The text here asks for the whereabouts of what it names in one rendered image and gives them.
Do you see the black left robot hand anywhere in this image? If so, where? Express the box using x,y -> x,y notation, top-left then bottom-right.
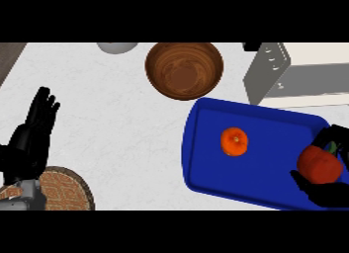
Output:
0,86 -> 62,186

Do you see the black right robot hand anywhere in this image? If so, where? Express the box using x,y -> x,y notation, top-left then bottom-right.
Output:
291,124 -> 349,210

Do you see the red bell pepper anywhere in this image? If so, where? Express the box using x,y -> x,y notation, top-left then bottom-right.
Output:
297,140 -> 345,185

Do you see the blue plastic tray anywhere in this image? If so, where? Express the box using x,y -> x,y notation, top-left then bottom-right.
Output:
180,96 -> 349,211

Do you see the grey tiered shelf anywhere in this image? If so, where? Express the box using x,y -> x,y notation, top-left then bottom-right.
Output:
243,42 -> 349,109

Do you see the round woven brown placemat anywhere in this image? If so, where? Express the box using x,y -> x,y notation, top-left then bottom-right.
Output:
0,165 -> 97,211

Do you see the dark wooden panel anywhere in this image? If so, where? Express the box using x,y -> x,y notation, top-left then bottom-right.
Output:
0,42 -> 29,108

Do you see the orange fruit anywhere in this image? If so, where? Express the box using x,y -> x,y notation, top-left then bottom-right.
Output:
220,126 -> 251,157

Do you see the grey rounded object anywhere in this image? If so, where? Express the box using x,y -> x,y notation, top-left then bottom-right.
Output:
96,42 -> 140,55

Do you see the brown wooden bowl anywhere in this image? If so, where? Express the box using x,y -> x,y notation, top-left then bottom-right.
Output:
144,42 -> 226,102

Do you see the small black object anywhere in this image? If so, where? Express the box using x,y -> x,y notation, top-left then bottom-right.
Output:
243,42 -> 264,52

